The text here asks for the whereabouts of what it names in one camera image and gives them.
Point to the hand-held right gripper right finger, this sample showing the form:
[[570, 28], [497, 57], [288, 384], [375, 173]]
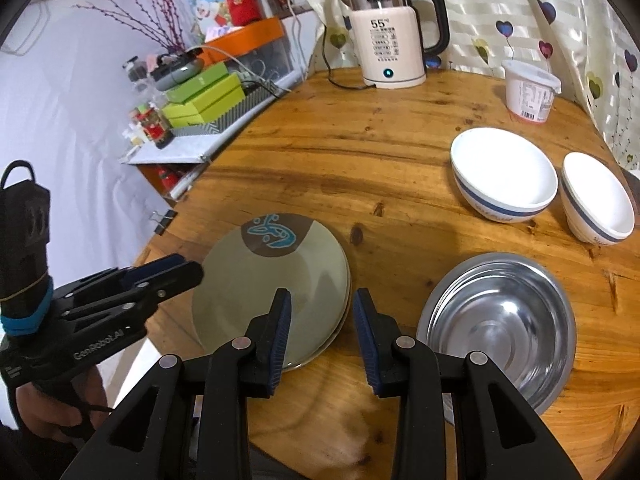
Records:
[[367, 355]]

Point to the grey striped box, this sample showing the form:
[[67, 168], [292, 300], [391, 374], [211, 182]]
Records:
[[235, 115]]

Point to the person's left hand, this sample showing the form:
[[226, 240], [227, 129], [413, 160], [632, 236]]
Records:
[[40, 410]]

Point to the small red item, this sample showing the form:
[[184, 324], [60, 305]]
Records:
[[167, 177]]

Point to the large white blue-banded bowl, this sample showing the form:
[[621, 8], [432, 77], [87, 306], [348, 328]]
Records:
[[500, 170]]

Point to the white shelf board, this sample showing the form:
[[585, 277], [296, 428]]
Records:
[[175, 154]]

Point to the small green box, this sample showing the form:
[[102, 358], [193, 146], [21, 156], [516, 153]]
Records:
[[200, 82]]

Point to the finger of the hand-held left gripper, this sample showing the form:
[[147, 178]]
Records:
[[175, 280], [150, 267]]

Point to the large green box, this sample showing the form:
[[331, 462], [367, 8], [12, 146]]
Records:
[[205, 106]]

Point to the clear orange-lid storage box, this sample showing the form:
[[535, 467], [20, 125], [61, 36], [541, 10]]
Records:
[[250, 35]]

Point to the colourful printed bag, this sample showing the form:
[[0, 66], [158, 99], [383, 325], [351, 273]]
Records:
[[210, 10]]

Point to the stainless steel bowl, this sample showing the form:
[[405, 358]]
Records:
[[500, 320]]

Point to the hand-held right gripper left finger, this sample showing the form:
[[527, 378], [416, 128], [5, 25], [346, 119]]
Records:
[[277, 350]]

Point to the small black-capped jar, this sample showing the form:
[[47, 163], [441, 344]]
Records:
[[136, 70]]

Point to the black binder clip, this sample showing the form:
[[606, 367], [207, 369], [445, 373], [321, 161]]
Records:
[[162, 220]]

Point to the dark grey device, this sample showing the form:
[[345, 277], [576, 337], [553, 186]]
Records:
[[175, 72]]

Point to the small white blue-banded bowl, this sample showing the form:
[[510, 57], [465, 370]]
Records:
[[595, 195]]

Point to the purple decorative branches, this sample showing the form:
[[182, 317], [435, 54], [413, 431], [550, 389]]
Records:
[[170, 32]]

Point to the white plastic tub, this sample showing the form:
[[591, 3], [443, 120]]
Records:
[[527, 95]]

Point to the red figurine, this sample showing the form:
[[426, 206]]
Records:
[[155, 127]]

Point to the cream electric kettle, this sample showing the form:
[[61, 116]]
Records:
[[385, 40]]

